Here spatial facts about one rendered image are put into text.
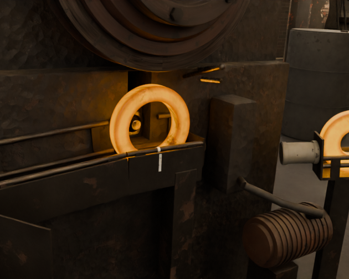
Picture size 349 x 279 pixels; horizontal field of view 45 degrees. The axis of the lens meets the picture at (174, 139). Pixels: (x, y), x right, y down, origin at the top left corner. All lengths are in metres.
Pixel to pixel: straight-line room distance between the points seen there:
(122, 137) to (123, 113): 0.05
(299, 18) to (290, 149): 4.26
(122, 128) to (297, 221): 0.49
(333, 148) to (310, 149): 0.06
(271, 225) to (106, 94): 0.49
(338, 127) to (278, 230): 0.29
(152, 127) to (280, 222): 0.38
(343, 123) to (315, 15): 4.03
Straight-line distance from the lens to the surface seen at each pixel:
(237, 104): 1.00
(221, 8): 0.83
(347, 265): 1.99
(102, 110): 0.93
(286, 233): 1.04
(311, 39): 3.49
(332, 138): 1.10
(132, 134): 1.02
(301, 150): 1.08
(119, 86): 0.94
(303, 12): 5.26
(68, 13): 0.78
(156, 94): 0.90
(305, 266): 1.91
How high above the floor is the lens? 1.01
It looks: 18 degrees down
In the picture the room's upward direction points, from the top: 3 degrees clockwise
